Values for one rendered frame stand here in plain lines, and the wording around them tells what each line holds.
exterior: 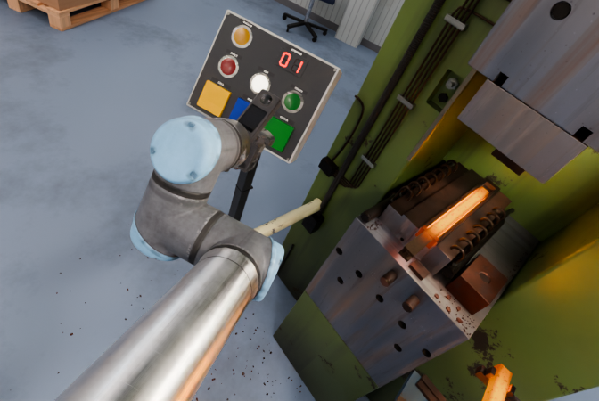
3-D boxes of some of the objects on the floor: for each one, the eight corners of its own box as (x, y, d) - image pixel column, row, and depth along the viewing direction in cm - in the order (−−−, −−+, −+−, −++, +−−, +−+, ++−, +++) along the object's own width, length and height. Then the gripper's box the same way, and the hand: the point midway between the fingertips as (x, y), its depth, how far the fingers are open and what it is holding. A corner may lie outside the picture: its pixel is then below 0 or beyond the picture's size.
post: (218, 270, 168) (274, 82, 95) (214, 264, 170) (266, 74, 97) (225, 266, 171) (284, 80, 97) (221, 260, 172) (276, 72, 99)
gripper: (196, 155, 63) (239, 148, 84) (237, 179, 62) (270, 166, 83) (215, 114, 61) (254, 117, 82) (258, 138, 61) (286, 135, 81)
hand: (266, 131), depth 81 cm, fingers closed
